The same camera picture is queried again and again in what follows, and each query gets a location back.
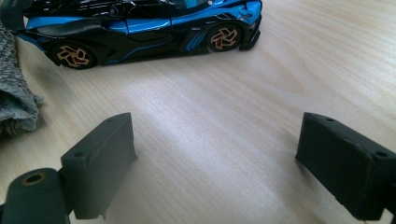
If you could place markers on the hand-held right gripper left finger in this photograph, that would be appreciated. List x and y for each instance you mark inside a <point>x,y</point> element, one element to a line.
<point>96,168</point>

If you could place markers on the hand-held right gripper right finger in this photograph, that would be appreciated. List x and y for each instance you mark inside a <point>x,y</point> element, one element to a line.
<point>345,168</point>

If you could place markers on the blue and black toy car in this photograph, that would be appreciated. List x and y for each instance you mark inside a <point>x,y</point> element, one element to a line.
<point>143,34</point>

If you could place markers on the grey terry cloth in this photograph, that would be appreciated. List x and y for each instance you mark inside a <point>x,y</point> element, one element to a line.
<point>14,93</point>

